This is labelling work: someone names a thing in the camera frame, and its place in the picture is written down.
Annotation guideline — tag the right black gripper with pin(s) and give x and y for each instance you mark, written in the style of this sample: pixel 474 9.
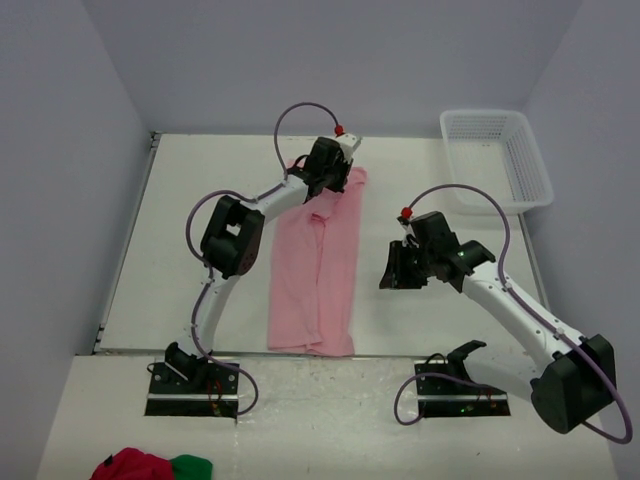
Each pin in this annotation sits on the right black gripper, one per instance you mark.
pixel 395 276

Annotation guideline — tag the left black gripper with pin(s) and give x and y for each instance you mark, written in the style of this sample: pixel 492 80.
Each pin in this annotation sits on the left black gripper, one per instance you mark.
pixel 344 164

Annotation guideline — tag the pink t shirt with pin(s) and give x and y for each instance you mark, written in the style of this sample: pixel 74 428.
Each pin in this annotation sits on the pink t shirt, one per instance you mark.
pixel 313 273

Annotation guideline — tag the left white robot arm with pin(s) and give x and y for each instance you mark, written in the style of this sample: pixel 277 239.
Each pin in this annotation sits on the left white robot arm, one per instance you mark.
pixel 224 232

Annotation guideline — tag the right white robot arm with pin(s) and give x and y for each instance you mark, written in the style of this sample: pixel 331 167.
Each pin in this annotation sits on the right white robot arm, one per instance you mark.
pixel 576 374

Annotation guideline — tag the white plastic basket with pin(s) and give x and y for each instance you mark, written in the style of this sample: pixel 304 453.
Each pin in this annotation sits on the white plastic basket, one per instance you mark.
pixel 496 151

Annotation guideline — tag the green folded t shirt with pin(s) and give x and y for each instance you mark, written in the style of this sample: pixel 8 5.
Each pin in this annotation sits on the green folded t shirt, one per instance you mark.
pixel 190 467

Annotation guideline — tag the red folded t shirt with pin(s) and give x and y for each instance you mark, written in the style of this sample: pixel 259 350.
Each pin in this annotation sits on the red folded t shirt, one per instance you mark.
pixel 133 464

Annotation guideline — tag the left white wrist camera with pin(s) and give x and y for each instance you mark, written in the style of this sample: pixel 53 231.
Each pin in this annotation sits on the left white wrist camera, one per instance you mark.
pixel 349 143

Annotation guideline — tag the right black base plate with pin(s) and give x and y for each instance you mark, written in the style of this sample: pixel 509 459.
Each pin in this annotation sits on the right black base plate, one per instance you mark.
pixel 440 398

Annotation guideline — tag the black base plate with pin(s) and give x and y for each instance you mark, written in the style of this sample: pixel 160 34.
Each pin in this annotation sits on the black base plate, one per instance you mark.
pixel 212 393
pixel 440 398

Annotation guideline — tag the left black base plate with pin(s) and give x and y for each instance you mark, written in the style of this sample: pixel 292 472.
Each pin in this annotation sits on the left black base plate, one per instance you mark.
pixel 212 393

